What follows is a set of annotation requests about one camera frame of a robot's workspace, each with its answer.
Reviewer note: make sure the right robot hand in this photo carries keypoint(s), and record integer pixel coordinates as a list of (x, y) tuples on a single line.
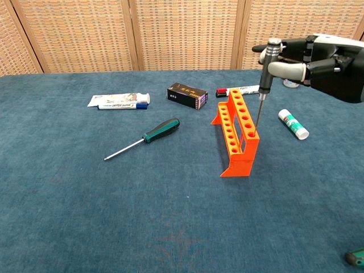
[(327, 74)]

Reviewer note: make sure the silver black precision screwdriver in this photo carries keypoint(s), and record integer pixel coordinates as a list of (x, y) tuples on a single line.
[(266, 76)]

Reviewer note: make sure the small white jar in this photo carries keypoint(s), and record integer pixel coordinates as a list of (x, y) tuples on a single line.
[(290, 84)]

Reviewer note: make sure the white green glue stick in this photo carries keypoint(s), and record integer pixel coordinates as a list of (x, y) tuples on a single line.
[(293, 123)]

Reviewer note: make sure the red capped white marker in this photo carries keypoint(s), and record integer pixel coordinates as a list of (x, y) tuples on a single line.
[(221, 91)]

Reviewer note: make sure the black capped white marker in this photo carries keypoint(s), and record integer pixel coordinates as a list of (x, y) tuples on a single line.
[(220, 95)]

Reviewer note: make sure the orange tool holder rack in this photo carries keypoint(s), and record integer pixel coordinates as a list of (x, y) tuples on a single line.
[(241, 165)]

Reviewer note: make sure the black cardboard box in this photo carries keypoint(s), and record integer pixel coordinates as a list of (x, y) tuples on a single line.
[(182, 96)]

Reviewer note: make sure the large green black screwdriver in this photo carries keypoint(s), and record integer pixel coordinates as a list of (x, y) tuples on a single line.
[(162, 129)]

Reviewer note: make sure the blue capped white marker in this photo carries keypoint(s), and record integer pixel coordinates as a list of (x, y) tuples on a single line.
[(122, 106)]

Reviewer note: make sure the white toothpaste tube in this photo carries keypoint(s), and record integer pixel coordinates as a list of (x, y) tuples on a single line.
[(113, 99)]

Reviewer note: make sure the blue felt table cover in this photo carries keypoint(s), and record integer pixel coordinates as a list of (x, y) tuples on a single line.
[(85, 213)]

